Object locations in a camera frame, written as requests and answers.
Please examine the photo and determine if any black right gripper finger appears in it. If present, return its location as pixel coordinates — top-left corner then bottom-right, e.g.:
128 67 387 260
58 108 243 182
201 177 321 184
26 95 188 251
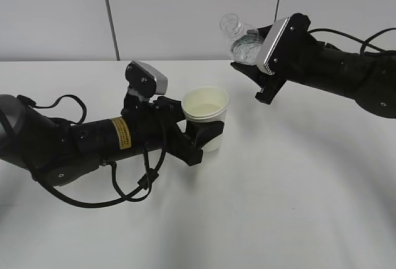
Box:
257 25 272 39
230 62 266 87

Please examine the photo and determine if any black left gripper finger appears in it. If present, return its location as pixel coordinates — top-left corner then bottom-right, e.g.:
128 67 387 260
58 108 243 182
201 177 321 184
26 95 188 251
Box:
185 121 225 149
156 96 183 117

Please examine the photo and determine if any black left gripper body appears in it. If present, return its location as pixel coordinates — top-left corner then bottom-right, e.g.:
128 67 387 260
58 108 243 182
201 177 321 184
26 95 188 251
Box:
121 95 203 166

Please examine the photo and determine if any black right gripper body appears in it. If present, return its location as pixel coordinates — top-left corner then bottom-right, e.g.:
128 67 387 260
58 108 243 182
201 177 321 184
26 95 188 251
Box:
256 13 322 105

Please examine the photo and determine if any clear water bottle green label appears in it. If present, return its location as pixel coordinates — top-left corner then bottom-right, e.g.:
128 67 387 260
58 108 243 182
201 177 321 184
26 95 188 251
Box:
219 13 264 66

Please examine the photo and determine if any white paper cup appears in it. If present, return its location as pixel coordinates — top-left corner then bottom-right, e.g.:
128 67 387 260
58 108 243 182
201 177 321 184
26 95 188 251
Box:
181 87 229 152

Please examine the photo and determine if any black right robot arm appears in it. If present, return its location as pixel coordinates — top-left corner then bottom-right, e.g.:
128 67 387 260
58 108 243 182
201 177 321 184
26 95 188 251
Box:
231 13 395 119

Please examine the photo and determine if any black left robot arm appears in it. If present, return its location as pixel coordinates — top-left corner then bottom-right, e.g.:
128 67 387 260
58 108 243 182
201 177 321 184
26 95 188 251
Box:
1 95 224 186

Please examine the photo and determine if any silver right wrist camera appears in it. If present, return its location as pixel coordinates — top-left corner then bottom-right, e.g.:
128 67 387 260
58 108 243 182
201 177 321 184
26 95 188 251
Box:
256 17 291 75

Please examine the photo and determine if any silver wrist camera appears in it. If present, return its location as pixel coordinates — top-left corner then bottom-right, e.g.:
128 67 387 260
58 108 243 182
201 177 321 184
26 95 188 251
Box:
125 61 168 99
256 17 291 75

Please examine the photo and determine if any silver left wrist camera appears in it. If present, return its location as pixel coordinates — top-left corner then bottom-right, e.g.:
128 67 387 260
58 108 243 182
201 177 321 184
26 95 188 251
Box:
125 61 168 99

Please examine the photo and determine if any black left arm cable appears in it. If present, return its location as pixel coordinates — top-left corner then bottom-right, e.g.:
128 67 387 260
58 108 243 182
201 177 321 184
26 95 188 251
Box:
17 94 170 210

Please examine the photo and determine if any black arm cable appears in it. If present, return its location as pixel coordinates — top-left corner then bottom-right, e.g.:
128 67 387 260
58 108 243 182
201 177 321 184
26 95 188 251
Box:
17 94 170 210
308 27 396 56

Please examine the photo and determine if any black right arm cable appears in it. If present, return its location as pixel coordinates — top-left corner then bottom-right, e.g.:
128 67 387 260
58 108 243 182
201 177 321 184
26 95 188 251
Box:
308 27 396 56

